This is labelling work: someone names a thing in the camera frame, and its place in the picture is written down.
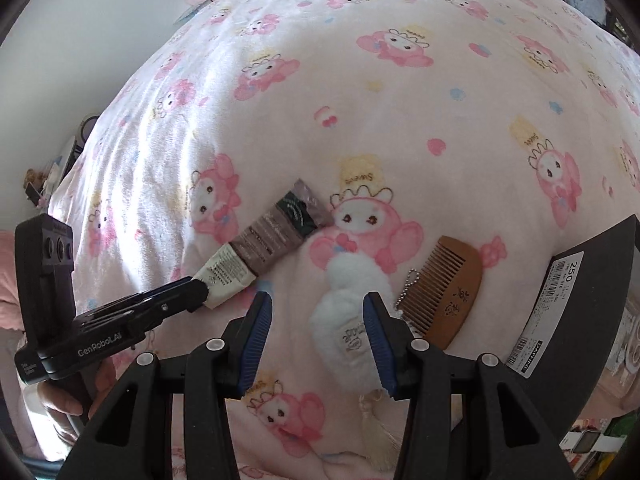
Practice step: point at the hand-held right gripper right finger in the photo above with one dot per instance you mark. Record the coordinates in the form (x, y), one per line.
(380, 345)

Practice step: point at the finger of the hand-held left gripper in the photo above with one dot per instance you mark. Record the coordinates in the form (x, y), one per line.
(170, 315)
(140, 302)

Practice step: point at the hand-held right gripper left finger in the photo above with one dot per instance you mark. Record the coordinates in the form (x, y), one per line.
(257, 340)

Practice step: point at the wooden comb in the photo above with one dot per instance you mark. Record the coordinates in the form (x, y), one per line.
(450, 290)

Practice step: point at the cream tassel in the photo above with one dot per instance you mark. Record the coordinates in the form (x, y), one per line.
(382, 440)

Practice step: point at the brown and white cream tube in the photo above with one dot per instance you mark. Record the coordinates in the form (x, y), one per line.
(270, 240)

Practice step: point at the black cardboard box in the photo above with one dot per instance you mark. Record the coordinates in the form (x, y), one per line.
(600, 285)

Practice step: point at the person's left hand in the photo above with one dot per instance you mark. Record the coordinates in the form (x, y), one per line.
(60, 402)

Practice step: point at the pink cloth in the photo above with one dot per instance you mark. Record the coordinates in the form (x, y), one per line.
(10, 280)

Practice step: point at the pink printed blanket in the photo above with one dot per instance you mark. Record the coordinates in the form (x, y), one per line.
(400, 110)

